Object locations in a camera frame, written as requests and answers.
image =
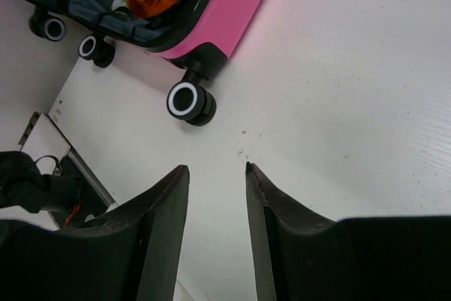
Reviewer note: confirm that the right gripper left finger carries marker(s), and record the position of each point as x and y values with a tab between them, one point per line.
129	253

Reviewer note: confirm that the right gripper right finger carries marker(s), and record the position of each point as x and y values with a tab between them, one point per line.
301	255

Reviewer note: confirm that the pink hard-shell suitcase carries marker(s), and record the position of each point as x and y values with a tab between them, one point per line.
198	36

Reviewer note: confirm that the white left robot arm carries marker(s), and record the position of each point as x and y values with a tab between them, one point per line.
23	185

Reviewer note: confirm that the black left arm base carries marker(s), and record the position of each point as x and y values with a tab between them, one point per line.
53	154

